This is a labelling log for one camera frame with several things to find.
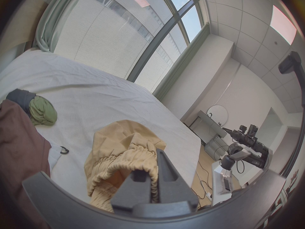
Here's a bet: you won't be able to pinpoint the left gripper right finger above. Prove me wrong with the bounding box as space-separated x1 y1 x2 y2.
151 148 199 210

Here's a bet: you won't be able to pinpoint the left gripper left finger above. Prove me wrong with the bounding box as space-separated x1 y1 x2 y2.
111 170 152 214

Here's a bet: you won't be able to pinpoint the tan shorts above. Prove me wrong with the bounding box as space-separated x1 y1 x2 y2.
84 119 167 213

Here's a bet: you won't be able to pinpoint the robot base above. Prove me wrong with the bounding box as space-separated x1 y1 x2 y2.
211 161 234 207

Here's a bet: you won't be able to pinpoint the round mirror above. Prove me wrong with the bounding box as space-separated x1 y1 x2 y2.
207 105 229 125

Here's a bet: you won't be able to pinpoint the grey desk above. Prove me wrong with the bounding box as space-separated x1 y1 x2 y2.
197 110 227 147

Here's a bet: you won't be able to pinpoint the white garment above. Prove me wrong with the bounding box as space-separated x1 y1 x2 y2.
48 140 70 170

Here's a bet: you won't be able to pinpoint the grey-green curtain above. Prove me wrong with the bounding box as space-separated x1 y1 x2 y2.
152 23 210 102
33 0 96 53

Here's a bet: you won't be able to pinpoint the bed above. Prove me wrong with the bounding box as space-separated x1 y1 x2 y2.
0 0 203 214

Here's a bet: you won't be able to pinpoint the ceiling light panel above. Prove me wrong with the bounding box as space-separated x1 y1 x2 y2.
270 5 297 45

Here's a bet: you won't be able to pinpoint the green garment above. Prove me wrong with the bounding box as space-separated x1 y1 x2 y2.
29 96 58 126

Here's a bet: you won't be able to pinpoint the brown shorts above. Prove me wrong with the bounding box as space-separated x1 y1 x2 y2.
0 100 52 227

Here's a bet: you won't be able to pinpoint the black garment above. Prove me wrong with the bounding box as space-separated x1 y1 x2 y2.
6 88 37 115

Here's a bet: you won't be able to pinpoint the window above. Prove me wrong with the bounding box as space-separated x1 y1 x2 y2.
51 0 210 97

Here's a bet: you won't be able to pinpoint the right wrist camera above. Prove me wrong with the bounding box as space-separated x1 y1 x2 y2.
239 125 259 136

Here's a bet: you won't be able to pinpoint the black cable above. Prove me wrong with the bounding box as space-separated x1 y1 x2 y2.
194 160 213 200

